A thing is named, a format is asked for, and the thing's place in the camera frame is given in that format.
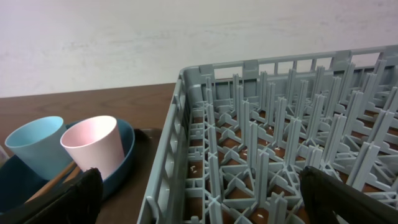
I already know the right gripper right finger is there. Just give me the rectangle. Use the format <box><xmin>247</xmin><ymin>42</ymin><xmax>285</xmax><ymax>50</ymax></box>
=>
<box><xmin>300</xmin><ymin>166</ymin><xmax>397</xmax><ymax>224</ymax></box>

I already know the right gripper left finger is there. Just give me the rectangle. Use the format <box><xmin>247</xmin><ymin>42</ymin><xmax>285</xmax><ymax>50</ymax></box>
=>
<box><xmin>1</xmin><ymin>168</ymin><xmax>103</xmax><ymax>223</ymax></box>

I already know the grey dishwasher rack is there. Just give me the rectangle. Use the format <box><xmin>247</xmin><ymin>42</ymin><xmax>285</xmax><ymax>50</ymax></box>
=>
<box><xmin>138</xmin><ymin>45</ymin><xmax>397</xmax><ymax>223</ymax></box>

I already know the right wooden chopstick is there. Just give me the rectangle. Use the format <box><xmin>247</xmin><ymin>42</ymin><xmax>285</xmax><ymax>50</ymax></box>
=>
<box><xmin>63</xmin><ymin>166</ymin><xmax>81</xmax><ymax>183</ymax></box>

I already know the wooden chopstick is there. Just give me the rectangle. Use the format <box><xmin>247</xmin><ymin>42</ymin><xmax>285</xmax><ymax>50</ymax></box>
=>
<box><xmin>26</xmin><ymin>161</ymin><xmax>76</xmax><ymax>203</ymax></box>
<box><xmin>63</xmin><ymin>166</ymin><xmax>81</xmax><ymax>183</ymax></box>

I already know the left wooden chopstick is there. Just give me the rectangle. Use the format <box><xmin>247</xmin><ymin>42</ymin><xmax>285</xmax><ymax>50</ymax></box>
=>
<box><xmin>26</xmin><ymin>161</ymin><xmax>76</xmax><ymax>203</ymax></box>

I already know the brown serving tray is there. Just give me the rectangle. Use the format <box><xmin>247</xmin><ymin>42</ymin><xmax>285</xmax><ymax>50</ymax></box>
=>
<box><xmin>96</xmin><ymin>129</ymin><xmax>162</xmax><ymax>224</ymax></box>

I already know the dark blue plate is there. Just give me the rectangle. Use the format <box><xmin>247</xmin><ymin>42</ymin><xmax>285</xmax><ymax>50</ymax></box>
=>
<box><xmin>1</xmin><ymin>119</ymin><xmax>135</xmax><ymax>213</ymax></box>

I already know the pink cup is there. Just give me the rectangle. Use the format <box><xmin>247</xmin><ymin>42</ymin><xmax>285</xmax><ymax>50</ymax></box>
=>
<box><xmin>60</xmin><ymin>115</ymin><xmax>124</xmax><ymax>180</ymax></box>

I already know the light blue cup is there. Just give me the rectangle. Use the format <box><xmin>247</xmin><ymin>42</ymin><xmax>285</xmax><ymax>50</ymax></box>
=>
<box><xmin>5</xmin><ymin>116</ymin><xmax>72</xmax><ymax>180</ymax></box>

